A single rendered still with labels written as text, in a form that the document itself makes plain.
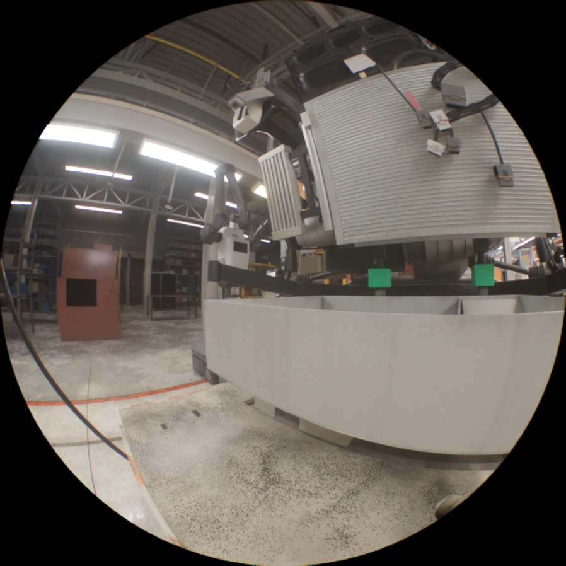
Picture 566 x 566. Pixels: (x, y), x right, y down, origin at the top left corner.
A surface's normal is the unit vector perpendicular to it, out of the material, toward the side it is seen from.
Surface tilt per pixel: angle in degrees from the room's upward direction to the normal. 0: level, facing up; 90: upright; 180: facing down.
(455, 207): 106
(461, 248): 133
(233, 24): 180
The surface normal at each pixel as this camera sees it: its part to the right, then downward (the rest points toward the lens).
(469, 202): -0.62, 0.25
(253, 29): 0.00, 1.00
